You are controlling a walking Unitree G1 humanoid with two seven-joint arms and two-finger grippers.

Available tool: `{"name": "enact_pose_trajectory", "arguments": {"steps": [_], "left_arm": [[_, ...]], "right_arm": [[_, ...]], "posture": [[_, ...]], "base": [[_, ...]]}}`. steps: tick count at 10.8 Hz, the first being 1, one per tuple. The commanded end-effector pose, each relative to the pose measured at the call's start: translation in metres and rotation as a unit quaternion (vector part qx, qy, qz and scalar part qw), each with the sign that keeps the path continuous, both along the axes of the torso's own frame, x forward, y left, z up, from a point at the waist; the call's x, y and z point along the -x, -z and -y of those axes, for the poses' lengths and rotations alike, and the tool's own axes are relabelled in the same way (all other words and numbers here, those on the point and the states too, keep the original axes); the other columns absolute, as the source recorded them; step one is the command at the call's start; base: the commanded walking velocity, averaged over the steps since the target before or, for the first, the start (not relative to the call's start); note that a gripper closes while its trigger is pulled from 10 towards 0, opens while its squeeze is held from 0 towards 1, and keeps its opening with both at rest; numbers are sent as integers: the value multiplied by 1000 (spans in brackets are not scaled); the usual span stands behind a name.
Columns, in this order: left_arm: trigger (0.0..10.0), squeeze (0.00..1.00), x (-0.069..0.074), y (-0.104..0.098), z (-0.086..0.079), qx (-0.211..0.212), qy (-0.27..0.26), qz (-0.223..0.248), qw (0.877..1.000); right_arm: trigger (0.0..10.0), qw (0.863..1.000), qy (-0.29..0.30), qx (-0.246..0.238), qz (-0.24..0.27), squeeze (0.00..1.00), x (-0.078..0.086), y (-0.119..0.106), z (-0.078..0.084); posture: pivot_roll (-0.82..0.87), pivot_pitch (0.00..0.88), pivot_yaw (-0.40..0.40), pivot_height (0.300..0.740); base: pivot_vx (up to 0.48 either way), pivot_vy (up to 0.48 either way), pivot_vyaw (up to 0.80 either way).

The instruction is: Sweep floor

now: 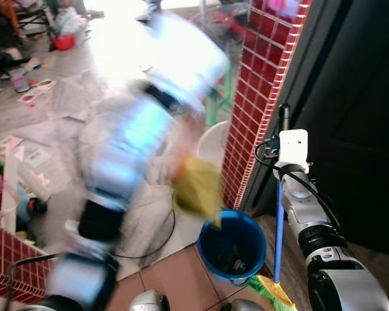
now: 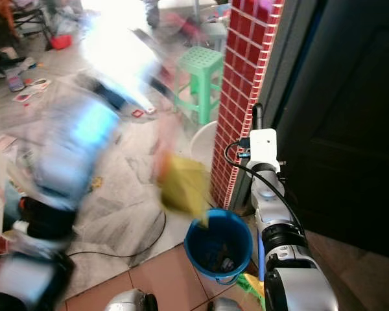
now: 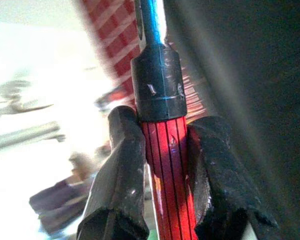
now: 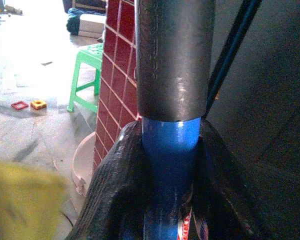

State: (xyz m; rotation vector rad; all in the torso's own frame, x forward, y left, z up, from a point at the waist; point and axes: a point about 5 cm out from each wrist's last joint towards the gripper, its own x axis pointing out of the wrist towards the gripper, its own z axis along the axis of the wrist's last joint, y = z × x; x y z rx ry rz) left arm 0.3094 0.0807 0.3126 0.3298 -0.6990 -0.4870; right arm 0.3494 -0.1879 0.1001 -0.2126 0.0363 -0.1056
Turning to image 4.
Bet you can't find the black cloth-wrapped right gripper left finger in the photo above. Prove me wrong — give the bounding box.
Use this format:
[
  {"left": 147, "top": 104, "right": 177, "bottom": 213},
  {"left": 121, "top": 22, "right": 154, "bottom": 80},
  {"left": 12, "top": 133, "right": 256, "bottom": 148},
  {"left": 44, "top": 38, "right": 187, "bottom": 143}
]
[{"left": 64, "top": 121, "right": 153, "bottom": 240}]

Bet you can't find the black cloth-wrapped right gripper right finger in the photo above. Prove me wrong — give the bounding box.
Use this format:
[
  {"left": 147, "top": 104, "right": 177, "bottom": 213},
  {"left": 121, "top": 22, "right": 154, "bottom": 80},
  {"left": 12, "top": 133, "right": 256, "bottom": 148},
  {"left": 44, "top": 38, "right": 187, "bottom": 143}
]
[{"left": 189, "top": 118, "right": 266, "bottom": 240}]

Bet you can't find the yellow plastic packet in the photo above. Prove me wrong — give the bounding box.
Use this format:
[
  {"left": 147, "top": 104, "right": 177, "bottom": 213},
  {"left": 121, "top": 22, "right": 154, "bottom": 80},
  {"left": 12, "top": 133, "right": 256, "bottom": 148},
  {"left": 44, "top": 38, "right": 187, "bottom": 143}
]
[{"left": 0, "top": 159, "right": 68, "bottom": 240}]

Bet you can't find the blue handled green bristle broom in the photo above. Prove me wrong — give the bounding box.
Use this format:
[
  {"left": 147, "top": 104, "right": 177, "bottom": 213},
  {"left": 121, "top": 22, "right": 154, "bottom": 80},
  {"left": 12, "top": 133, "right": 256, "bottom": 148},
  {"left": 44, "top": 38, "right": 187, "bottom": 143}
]
[{"left": 134, "top": 0, "right": 217, "bottom": 240}]

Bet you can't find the pale pink basin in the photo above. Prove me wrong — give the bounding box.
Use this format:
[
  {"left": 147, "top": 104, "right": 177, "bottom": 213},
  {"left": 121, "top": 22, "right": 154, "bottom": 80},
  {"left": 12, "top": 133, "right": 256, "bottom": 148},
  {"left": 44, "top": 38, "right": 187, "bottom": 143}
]
[{"left": 72, "top": 131, "right": 97, "bottom": 197}]

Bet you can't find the black door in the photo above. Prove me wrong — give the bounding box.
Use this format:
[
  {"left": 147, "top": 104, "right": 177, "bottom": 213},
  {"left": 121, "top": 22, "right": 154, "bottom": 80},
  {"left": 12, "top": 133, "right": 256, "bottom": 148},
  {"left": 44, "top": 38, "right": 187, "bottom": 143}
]
[{"left": 207, "top": 0, "right": 300, "bottom": 240}]

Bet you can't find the red tiled pillar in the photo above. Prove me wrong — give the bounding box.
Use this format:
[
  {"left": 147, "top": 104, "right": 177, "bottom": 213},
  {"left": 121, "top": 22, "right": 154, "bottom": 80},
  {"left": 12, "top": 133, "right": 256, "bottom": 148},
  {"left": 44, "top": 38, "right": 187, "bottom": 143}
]
[{"left": 92, "top": 0, "right": 143, "bottom": 173}]

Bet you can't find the yellow square toy block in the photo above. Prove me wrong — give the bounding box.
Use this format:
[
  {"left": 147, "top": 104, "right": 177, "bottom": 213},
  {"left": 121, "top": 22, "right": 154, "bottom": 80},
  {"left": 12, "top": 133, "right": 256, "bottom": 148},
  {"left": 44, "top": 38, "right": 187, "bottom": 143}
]
[{"left": 29, "top": 99, "right": 48, "bottom": 111}]

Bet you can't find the green plastic stool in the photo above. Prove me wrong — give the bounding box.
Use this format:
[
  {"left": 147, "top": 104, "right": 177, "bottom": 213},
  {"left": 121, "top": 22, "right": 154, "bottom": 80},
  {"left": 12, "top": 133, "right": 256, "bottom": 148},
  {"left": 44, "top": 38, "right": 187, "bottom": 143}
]
[{"left": 66, "top": 42, "right": 105, "bottom": 113}]

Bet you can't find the white box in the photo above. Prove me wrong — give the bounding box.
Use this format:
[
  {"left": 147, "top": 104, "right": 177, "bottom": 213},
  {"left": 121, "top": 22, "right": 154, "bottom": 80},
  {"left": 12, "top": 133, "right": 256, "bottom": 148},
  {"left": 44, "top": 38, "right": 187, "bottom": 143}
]
[{"left": 78, "top": 13, "right": 108, "bottom": 39}]

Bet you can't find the teal cloth bundle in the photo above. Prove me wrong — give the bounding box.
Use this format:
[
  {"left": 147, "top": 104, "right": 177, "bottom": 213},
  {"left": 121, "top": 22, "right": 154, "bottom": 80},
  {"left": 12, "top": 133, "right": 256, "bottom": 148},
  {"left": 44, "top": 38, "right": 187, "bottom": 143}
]
[{"left": 66, "top": 7, "right": 84, "bottom": 36}]

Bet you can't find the red square toy frame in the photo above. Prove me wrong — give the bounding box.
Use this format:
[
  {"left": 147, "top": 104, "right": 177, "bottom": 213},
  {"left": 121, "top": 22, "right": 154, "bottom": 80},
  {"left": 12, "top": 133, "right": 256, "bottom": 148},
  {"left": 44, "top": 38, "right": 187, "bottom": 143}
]
[{"left": 10, "top": 100, "right": 30, "bottom": 111}]

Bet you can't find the dark blue cord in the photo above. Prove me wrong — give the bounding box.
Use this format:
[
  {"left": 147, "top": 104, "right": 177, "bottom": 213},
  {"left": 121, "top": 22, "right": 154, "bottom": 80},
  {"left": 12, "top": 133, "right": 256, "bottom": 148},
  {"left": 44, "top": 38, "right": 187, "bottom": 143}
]
[{"left": 205, "top": 0, "right": 263, "bottom": 116}]

